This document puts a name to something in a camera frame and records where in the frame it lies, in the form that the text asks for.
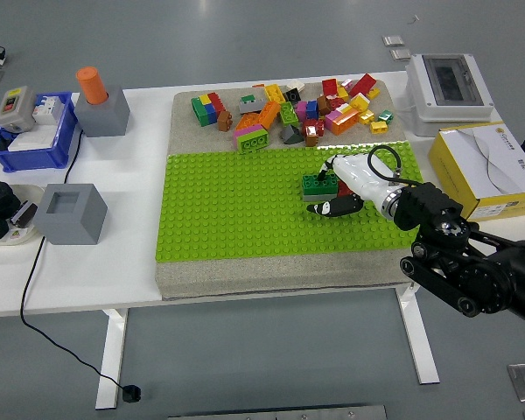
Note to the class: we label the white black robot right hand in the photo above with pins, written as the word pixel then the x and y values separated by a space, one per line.
pixel 363 179

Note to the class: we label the dark green toy brick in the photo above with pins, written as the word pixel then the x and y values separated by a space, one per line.
pixel 315 184

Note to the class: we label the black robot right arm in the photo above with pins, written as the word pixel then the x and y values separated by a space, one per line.
pixel 429 205

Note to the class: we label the grey toy brick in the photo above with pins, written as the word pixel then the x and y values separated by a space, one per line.
pixel 250 107
pixel 317 197

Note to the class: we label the orange long toy brick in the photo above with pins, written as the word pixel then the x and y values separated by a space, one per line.
pixel 345 121

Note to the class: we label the gold shiny toy brick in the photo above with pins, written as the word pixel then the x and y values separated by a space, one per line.
pixel 366 116

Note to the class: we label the brown toy brick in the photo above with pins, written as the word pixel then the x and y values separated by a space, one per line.
pixel 324 105
pixel 225 121
pixel 312 141

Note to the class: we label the green small toy brick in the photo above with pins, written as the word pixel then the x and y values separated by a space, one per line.
pixel 386 116
pixel 247 99

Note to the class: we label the dark red shiny brick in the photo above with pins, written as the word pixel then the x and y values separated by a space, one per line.
pixel 313 128

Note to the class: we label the red white toy brick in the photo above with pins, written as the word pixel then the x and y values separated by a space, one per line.
pixel 337 103

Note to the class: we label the dark grey slope brick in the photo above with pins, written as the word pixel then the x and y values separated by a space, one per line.
pixel 291 135

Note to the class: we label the blue toy brick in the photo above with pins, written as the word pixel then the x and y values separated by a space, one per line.
pixel 210 113
pixel 312 110

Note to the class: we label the yellow small toy brick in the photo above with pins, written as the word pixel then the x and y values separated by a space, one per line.
pixel 343 93
pixel 374 93
pixel 206 100

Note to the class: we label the magenta toy brick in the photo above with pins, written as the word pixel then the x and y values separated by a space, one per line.
pixel 301 111

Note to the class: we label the red long toy brick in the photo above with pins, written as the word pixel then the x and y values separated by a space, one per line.
pixel 362 84

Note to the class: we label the pink small toy brick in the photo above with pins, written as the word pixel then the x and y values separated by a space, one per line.
pixel 347 82

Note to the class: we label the lime green toy brick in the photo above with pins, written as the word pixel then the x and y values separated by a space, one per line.
pixel 254 142
pixel 289 113

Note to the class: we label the black toy brick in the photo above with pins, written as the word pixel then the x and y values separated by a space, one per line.
pixel 293 96

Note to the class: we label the lime green studded baseplate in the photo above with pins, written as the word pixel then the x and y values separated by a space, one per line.
pixel 245 210

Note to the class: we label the yellow long toy brick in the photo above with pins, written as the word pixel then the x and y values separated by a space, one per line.
pixel 274 93

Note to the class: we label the green long toy brick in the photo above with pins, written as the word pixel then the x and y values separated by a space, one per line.
pixel 199 111

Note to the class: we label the white electrical distribution box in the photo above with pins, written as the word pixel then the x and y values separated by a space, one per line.
pixel 420 96

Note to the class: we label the yellow white cardboard box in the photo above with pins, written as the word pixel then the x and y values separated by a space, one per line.
pixel 464 166

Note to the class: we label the grey-brown foam mat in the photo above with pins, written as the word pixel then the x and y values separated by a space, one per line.
pixel 289 273

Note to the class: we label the white table leg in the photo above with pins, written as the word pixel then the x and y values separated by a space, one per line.
pixel 111 359
pixel 420 341

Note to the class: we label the long metal plate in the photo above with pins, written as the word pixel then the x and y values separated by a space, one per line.
pixel 280 413

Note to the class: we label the grey block with round hole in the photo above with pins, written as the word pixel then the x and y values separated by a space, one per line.
pixel 109 118

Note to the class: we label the orange cylinder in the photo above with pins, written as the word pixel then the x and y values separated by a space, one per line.
pixel 92 85

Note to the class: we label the grey block with square recess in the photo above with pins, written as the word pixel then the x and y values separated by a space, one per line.
pixel 74 227

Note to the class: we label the black plug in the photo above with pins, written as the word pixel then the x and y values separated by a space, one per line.
pixel 130 393

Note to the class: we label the white circuit breaker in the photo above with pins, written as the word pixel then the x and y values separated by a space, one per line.
pixel 48 109

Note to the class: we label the blue plastic bin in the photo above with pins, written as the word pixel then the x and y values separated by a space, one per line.
pixel 35 159

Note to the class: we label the white flat box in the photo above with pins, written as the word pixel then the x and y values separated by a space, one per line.
pixel 30 140

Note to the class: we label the small brown white block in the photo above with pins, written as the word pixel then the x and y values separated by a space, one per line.
pixel 26 214

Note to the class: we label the white plate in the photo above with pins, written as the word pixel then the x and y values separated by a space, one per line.
pixel 24 237

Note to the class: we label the grey switch box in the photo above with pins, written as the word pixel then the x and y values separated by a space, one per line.
pixel 15 109

